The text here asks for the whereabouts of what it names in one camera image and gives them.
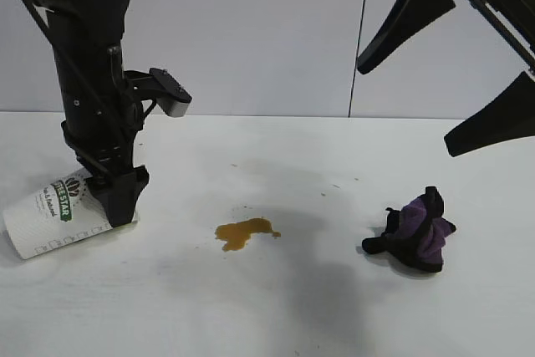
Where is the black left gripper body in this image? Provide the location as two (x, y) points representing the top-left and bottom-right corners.
(61, 91), (143, 191)

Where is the brown coffee spill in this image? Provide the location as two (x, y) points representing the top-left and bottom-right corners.
(215, 217), (282, 252)

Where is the purple and black cloth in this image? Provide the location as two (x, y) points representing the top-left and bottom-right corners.
(361, 185), (457, 273)

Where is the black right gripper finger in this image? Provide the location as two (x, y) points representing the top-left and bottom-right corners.
(357, 0), (456, 74)
(443, 71), (535, 158)

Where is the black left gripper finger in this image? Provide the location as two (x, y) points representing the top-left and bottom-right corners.
(89, 167), (150, 227)

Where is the white paper coffee cup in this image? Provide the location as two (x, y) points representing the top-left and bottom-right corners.
(2, 164), (139, 261)

